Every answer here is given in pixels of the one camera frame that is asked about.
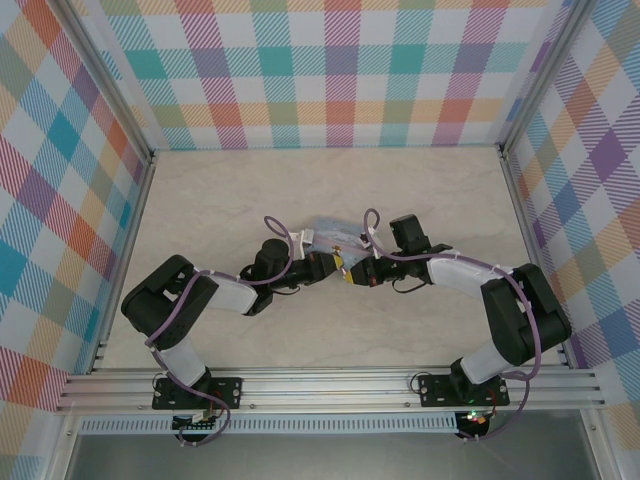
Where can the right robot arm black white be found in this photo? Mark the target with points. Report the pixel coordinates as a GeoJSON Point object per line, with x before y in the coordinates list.
{"type": "Point", "coordinates": [520, 310]}

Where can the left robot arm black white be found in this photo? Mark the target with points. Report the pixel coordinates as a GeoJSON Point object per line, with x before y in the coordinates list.
{"type": "Point", "coordinates": [150, 300]}

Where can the blue cartoon tin box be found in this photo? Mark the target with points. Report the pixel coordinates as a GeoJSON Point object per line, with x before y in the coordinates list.
{"type": "Point", "coordinates": [330, 232]}

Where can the aluminium side rail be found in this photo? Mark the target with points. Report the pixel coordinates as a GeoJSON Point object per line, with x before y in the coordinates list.
{"type": "Point", "coordinates": [135, 225]}
{"type": "Point", "coordinates": [520, 210]}

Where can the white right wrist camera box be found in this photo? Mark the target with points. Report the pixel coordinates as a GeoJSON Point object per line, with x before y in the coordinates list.
{"type": "Point", "coordinates": [371, 239]}

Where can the left circuit board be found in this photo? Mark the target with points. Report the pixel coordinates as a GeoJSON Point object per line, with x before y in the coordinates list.
{"type": "Point", "coordinates": [195, 422]}

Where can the aluminium frame post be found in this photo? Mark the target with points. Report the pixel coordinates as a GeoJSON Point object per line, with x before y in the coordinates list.
{"type": "Point", "coordinates": [107, 85]}
{"type": "Point", "coordinates": [542, 75]}

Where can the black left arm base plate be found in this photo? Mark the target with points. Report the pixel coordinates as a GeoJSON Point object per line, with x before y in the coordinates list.
{"type": "Point", "coordinates": [225, 392]}

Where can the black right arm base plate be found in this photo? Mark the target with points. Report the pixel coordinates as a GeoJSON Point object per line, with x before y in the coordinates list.
{"type": "Point", "coordinates": [435, 392]}

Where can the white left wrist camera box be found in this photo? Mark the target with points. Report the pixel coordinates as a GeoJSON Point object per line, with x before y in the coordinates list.
{"type": "Point", "coordinates": [307, 240]}

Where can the aluminium mounting rail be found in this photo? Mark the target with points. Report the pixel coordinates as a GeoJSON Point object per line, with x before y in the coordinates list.
{"type": "Point", "coordinates": [325, 390]}

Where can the right circuit board with LED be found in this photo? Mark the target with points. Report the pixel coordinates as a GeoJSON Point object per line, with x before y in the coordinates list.
{"type": "Point", "coordinates": [474, 418]}

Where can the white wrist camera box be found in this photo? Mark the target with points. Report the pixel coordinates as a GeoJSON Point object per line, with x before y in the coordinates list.
{"type": "Point", "coordinates": [307, 240]}
{"type": "Point", "coordinates": [371, 239]}

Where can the grey metal panel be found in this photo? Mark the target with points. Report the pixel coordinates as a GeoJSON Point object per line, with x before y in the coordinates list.
{"type": "Point", "coordinates": [325, 457]}

